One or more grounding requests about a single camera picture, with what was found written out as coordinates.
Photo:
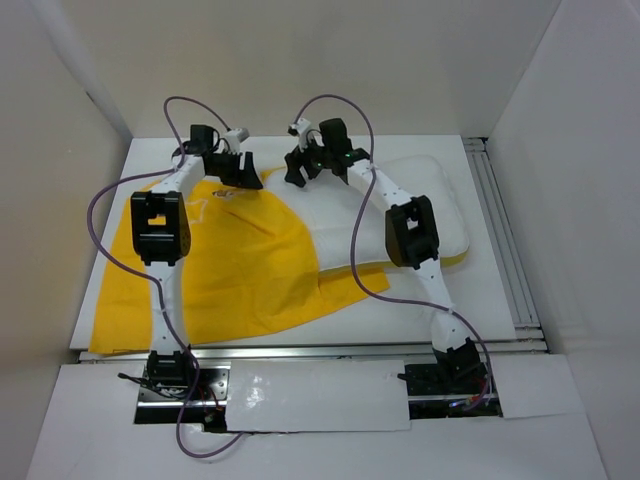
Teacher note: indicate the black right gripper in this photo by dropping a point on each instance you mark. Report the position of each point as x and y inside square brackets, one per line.
[294, 161]

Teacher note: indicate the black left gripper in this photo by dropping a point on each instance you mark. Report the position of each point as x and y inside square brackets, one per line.
[246, 178]

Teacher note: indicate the white pillow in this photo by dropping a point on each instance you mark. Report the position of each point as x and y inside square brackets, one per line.
[328, 208]

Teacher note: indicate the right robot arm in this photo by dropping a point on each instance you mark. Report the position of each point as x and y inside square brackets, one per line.
[412, 242]

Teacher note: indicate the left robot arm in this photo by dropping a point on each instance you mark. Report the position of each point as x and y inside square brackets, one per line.
[162, 239]

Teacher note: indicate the white cover plate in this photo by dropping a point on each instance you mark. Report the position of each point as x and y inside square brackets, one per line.
[317, 396]

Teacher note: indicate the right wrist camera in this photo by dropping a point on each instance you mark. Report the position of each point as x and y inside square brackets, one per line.
[333, 133]

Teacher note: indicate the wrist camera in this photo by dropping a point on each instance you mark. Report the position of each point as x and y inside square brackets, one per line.
[205, 138]
[333, 133]

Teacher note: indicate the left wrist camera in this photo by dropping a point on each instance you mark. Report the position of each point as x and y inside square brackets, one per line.
[205, 138]

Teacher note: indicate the aluminium rail frame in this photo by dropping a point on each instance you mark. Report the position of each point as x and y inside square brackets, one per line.
[488, 288]

